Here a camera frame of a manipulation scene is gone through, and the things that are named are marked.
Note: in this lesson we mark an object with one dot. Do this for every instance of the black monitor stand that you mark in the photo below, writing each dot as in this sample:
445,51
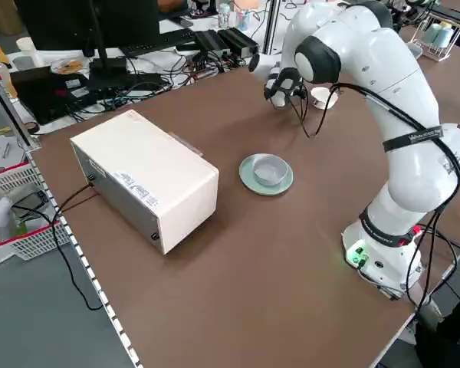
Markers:
99,46

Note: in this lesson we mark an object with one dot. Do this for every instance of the clear plastic bottle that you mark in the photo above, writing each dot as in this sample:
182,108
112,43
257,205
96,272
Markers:
224,16

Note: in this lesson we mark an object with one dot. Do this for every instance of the black power supply box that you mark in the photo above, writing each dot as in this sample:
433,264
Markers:
239,40
212,42

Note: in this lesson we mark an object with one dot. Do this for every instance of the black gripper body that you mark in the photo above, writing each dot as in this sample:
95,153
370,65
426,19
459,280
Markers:
291,82

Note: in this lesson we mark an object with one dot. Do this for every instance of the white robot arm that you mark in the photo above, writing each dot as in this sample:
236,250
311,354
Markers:
406,96

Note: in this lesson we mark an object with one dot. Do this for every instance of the white paper cup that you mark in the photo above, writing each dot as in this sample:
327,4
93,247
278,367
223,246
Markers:
26,46

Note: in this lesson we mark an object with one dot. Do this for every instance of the cream toaster oven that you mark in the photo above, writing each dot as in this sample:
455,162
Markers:
145,172

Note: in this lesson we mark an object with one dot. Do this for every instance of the aluminium profile post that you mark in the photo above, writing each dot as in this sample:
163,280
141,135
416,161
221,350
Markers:
270,27

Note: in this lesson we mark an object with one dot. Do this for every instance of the black keyboard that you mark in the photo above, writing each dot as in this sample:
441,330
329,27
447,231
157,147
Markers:
157,41

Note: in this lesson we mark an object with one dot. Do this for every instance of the black flat box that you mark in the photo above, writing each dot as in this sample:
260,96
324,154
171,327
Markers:
42,96

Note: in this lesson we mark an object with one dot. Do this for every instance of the yellow cup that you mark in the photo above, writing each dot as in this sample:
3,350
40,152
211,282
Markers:
445,25

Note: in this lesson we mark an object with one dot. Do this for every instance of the white red-rimmed plastic basket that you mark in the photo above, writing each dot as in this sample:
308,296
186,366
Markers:
34,237

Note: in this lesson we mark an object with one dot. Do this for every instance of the cup with pens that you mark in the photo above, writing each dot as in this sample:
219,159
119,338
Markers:
243,22

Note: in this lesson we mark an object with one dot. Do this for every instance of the black computer monitor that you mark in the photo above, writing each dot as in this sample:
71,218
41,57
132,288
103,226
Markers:
80,23

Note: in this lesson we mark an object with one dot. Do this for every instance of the white bowl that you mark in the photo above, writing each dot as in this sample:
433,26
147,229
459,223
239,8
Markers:
324,101

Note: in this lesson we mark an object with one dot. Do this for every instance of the grey bowl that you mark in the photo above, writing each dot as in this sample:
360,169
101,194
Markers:
270,176

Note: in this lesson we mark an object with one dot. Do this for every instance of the light blue cup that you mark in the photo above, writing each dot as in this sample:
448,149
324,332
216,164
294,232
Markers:
444,38

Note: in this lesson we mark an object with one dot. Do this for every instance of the pale green plate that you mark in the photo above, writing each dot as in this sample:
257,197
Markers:
247,177

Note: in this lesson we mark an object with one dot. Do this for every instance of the paper plate with food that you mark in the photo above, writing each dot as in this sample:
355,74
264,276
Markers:
66,66

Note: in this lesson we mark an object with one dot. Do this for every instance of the pale green cup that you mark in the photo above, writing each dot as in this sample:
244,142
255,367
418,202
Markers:
430,34

